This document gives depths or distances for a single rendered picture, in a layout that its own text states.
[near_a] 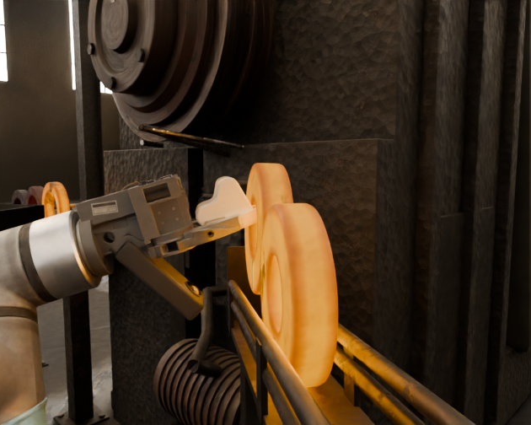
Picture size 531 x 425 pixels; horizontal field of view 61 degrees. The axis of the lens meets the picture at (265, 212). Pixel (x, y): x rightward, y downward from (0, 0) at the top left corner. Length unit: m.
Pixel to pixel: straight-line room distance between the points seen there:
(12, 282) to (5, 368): 0.09
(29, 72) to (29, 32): 0.85
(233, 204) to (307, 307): 0.22
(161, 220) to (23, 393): 0.21
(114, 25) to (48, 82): 10.68
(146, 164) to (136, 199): 0.76
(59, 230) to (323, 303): 0.30
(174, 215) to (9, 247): 0.17
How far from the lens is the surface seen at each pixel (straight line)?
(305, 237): 0.33
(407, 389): 0.27
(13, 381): 0.48
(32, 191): 1.84
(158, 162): 1.19
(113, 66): 1.03
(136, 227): 0.51
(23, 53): 11.61
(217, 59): 0.86
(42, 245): 0.51
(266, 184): 0.47
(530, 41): 1.44
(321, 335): 0.33
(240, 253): 0.61
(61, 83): 11.76
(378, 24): 0.83
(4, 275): 0.52
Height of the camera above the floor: 0.83
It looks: 6 degrees down
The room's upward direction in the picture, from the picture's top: straight up
